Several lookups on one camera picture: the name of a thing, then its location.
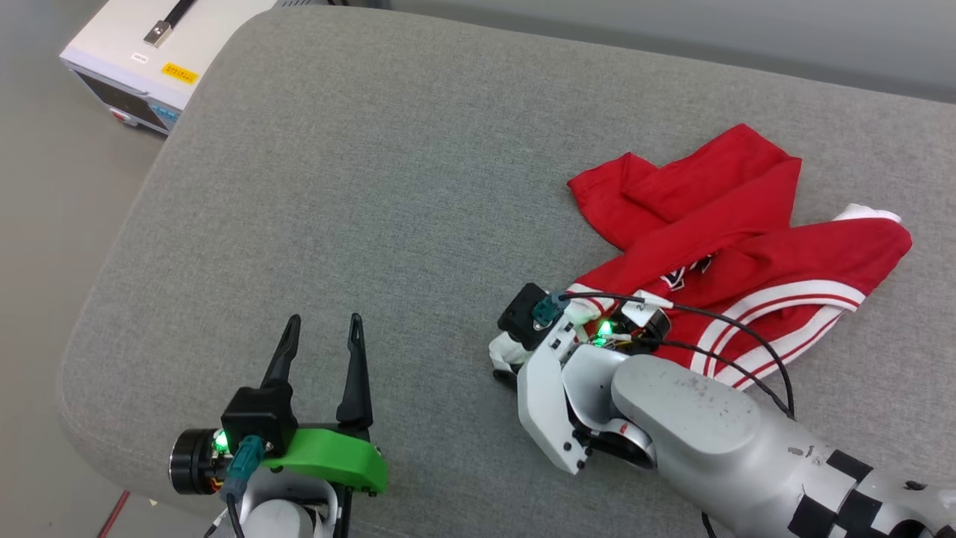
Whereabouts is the white partition screen with post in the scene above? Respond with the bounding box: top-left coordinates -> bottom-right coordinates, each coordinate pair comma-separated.
280,0 -> 956,104

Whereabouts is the right camera cable teal plug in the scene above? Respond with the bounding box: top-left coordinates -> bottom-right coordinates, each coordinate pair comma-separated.
533,290 -> 795,419

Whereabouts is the left camera cable teal plug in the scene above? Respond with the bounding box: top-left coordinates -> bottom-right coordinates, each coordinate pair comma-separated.
224,437 -> 267,538

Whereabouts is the white power supply box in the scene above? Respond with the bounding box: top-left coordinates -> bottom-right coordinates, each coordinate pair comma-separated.
60,0 -> 279,137

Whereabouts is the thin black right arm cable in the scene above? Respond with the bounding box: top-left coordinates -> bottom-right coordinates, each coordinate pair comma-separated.
639,336 -> 794,419

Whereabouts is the grey fabric sofa cushion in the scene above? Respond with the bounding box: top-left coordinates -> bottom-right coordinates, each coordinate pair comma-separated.
56,6 -> 956,538

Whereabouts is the camera cable teal plug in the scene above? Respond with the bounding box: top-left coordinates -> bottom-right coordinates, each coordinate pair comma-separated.
533,290 -> 795,419
224,437 -> 267,538

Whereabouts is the red white basketball jersey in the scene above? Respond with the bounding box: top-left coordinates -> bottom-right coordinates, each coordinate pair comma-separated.
566,123 -> 913,391

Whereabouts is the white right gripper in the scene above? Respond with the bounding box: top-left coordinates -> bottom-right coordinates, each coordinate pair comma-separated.
489,303 -> 671,475

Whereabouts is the thin red strip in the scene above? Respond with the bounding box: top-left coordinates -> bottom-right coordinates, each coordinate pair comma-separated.
96,489 -> 130,538

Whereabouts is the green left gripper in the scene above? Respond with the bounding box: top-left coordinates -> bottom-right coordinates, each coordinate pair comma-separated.
170,314 -> 389,496

